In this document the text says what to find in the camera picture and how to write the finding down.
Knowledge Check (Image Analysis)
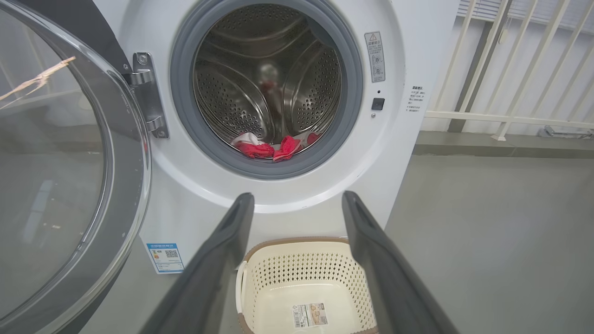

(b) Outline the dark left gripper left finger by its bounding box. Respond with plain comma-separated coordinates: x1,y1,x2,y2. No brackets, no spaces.
139,193,255,334

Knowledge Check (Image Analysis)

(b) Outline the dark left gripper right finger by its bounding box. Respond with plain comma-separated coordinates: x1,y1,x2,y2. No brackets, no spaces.
342,191,460,334

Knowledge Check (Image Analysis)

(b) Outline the red and white garment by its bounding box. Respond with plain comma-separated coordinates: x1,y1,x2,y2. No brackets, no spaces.
231,132,322,163

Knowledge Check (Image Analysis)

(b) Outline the black round glass washer door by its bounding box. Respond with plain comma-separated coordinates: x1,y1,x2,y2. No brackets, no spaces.
0,0,153,334

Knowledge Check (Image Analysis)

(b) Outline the cream perforated basket brown rim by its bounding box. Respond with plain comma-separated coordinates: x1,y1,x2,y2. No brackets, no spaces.
235,238,379,334

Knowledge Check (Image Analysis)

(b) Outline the white front-load washing machine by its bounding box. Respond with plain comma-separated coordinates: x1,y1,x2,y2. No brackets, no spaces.
79,0,460,334

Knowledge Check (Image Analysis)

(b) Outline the silver metal door hinge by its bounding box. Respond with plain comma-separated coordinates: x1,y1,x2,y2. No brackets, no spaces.
124,52,169,139

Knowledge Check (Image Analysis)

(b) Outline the blue energy rating sticker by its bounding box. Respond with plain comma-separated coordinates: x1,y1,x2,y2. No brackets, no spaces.
146,243,185,274

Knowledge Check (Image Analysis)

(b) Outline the paper product label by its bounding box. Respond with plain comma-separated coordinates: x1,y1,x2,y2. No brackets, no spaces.
292,302,329,329

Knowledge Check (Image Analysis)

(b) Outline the grey-brown skirting board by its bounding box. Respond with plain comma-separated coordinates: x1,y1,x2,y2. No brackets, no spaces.
413,131,594,160

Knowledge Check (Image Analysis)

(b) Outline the perforated stainless steel drum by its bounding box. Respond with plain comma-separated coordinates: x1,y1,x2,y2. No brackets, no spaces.
193,4,343,161

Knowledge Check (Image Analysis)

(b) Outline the small black text sticker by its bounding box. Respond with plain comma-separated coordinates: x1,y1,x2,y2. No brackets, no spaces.
407,85,425,113

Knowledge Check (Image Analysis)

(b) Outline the white metal railing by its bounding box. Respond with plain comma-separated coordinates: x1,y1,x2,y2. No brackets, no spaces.
425,0,594,141

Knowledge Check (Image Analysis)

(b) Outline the grey warning sticker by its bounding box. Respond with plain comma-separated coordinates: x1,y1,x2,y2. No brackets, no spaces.
364,32,386,83

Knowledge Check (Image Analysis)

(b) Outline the grey window blind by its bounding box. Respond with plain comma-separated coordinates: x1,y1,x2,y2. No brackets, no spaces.
457,0,594,35

